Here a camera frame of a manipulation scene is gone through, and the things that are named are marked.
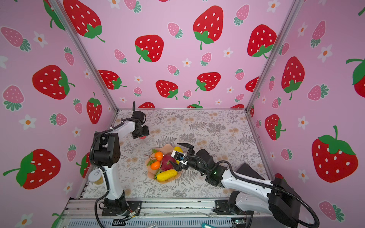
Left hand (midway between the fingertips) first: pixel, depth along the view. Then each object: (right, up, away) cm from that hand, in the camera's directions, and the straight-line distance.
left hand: (144, 133), depth 103 cm
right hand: (+25, -6, -31) cm, 40 cm away
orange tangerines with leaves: (+13, -14, -16) cm, 25 cm away
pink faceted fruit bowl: (+19, -9, -10) cm, 23 cm away
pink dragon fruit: (+19, -17, -21) cm, 33 cm away
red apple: (0, -3, -3) cm, 4 cm away
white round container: (-21, -23, -23) cm, 38 cm away
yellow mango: (+27, -9, -15) cm, 32 cm away
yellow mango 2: (+20, -21, -25) cm, 38 cm away
